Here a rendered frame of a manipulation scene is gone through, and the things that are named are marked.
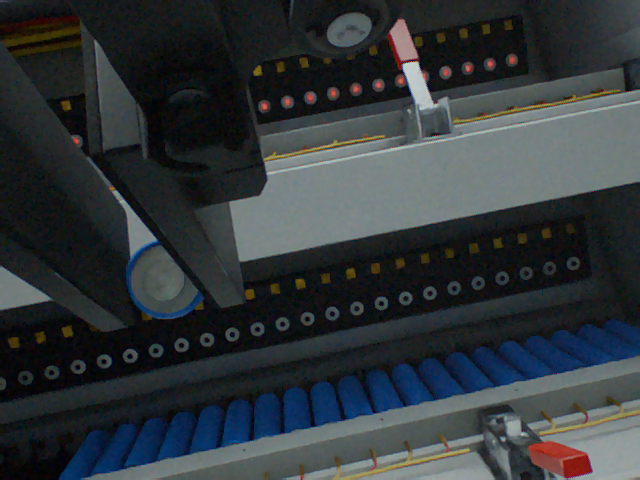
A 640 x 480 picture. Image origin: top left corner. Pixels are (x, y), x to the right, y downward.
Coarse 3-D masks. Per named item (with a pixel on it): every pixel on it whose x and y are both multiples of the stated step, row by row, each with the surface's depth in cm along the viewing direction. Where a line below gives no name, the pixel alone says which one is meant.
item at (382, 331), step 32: (544, 288) 46; (576, 288) 46; (384, 320) 46; (416, 320) 45; (448, 320) 46; (480, 320) 46; (256, 352) 45; (288, 352) 45; (320, 352) 45; (96, 384) 44; (128, 384) 44; (160, 384) 44; (0, 416) 44; (32, 416) 44; (576, 448) 31; (608, 448) 30
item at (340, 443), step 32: (512, 384) 34; (544, 384) 33; (576, 384) 33; (608, 384) 33; (384, 416) 33; (416, 416) 32; (448, 416) 32; (544, 416) 32; (224, 448) 33; (256, 448) 32; (288, 448) 32; (320, 448) 32; (352, 448) 32; (384, 448) 32; (416, 448) 32; (448, 448) 31
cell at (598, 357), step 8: (552, 336) 42; (560, 336) 41; (568, 336) 41; (576, 336) 40; (560, 344) 41; (568, 344) 40; (576, 344) 39; (584, 344) 39; (568, 352) 40; (576, 352) 39; (584, 352) 38; (592, 352) 37; (600, 352) 37; (584, 360) 38; (592, 360) 37; (600, 360) 36; (608, 360) 36; (616, 360) 36
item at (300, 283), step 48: (480, 240) 45; (528, 240) 46; (576, 240) 46; (288, 288) 45; (336, 288) 45; (384, 288) 46; (528, 288) 47; (0, 336) 44; (48, 336) 44; (96, 336) 44; (144, 336) 44; (192, 336) 45; (240, 336) 45; (288, 336) 45; (48, 384) 44
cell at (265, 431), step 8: (256, 400) 41; (264, 400) 40; (272, 400) 40; (256, 408) 39; (264, 408) 38; (272, 408) 38; (256, 416) 38; (264, 416) 37; (272, 416) 37; (280, 416) 39; (256, 424) 37; (264, 424) 36; (272, 424) 36; (280, 424) 37; (256, 432) 35; (264, 432) 35; (272, 432) 35; (280, 432) 36
